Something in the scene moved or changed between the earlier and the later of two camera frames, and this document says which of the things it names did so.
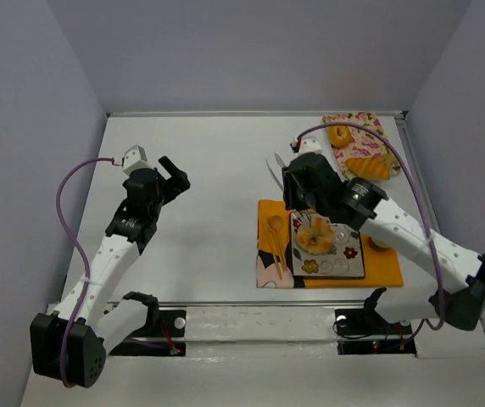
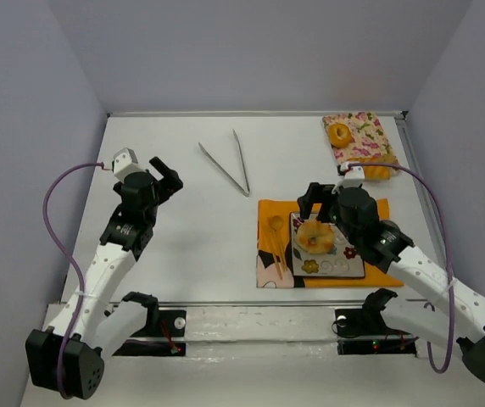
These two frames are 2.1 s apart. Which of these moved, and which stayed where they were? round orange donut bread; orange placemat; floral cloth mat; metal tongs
Moved: metal tongs
Stayed: round orange donut bread; floral cloth mat; orange placemat
